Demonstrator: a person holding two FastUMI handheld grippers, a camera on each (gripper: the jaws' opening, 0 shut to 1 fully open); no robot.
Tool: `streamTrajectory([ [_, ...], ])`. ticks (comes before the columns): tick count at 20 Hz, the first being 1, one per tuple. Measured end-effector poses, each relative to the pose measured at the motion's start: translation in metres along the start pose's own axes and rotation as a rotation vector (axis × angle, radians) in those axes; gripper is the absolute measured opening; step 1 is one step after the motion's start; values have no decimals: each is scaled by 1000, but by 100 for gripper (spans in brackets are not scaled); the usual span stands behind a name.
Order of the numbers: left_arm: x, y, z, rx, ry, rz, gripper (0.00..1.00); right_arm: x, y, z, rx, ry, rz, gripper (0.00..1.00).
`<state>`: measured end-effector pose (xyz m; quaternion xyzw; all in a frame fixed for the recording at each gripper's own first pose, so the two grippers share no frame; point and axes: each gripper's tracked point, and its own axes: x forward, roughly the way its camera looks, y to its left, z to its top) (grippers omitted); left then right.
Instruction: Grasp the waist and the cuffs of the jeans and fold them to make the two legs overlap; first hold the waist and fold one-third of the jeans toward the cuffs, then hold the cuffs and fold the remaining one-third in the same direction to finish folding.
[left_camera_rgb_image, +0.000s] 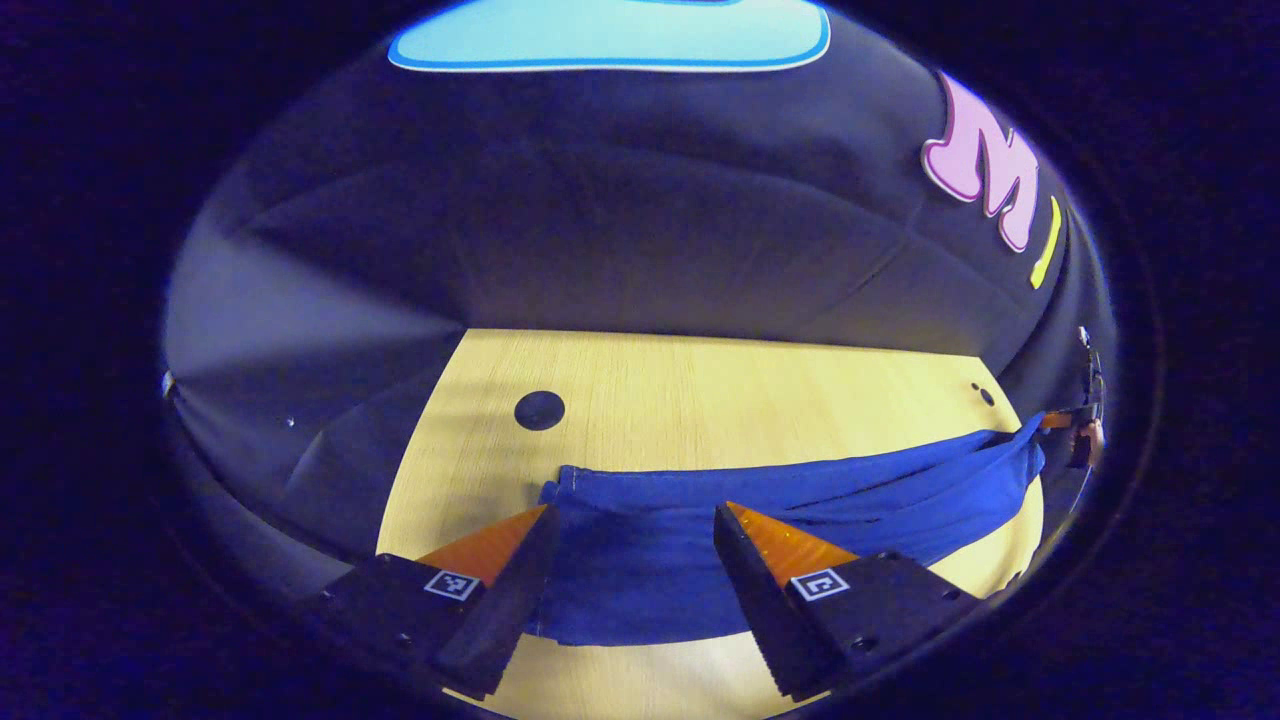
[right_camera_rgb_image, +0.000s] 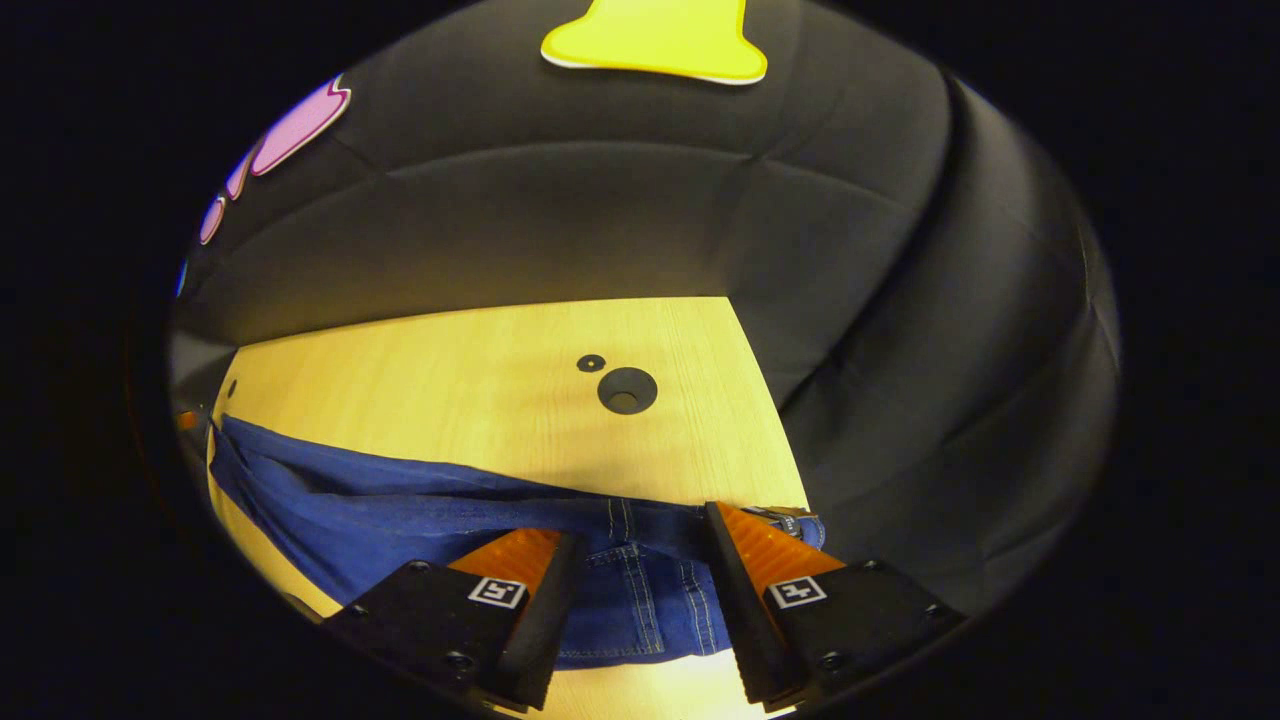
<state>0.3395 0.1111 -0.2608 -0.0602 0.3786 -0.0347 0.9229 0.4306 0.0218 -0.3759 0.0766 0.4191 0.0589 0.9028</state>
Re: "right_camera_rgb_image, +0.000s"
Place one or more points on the large black table grommet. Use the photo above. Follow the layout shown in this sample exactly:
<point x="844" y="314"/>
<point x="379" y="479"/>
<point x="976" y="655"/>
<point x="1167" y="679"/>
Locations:
<point x="627" y="390"/>

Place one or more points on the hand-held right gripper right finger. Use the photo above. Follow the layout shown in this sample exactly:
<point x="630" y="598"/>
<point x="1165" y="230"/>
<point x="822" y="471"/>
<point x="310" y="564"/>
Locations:
<point x="745" y="610"/>

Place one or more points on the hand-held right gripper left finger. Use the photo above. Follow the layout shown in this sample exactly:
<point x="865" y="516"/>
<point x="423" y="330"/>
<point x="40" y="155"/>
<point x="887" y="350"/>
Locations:
<point x="545" y="620"/>

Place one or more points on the black backdrop cloth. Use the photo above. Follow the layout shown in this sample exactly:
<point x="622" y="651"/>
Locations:
<point x="560" y="220"/>

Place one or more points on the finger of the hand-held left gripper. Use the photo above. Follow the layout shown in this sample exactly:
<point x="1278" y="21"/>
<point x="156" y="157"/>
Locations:
<point x="186" y="421"/>

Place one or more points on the blue denim jeans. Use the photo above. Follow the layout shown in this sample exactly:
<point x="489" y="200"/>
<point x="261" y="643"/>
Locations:
<point x="400" y="520"/>

